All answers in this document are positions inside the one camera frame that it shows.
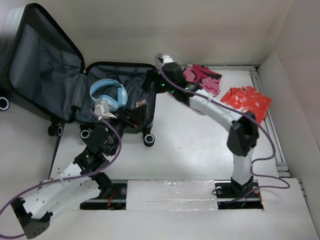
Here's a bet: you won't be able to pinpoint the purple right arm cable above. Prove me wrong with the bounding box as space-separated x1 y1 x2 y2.
155 53 291 204

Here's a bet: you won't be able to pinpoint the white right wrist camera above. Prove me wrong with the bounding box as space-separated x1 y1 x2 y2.
159 55 175 65

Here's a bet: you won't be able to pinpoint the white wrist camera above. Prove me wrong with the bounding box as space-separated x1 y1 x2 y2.
94 100 117 119
159 55 175 65

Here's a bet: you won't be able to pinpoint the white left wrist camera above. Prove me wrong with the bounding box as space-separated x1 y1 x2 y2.
94 100 117 119

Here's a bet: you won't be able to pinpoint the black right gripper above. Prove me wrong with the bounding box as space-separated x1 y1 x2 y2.
142 69 176 94

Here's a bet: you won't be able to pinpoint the clear plastic cosmetic tray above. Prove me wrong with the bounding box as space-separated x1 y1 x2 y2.
135 99 148 108

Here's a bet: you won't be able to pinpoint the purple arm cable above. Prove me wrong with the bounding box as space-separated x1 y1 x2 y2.
0 107 123 238
155 53 291 204

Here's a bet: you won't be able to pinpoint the black white astronaut suitcase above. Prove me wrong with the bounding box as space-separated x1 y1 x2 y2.
0 3 156 146

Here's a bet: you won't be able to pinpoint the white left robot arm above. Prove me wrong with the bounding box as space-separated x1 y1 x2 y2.
10 102 148 240

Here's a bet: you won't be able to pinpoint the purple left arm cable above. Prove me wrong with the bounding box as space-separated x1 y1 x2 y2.
0 107 123 238

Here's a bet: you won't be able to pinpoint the light blue headphones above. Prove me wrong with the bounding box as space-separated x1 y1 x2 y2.
89 78 128 112

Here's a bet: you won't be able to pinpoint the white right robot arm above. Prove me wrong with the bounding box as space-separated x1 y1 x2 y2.
142 61 259 197

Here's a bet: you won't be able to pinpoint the pink camouflage pants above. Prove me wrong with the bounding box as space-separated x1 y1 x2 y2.
182 64 222 97

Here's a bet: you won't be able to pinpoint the orange white tie-dye pants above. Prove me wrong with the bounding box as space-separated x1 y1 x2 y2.
220 86 272 124

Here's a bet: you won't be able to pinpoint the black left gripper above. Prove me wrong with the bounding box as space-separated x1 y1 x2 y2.
105 104 147 156

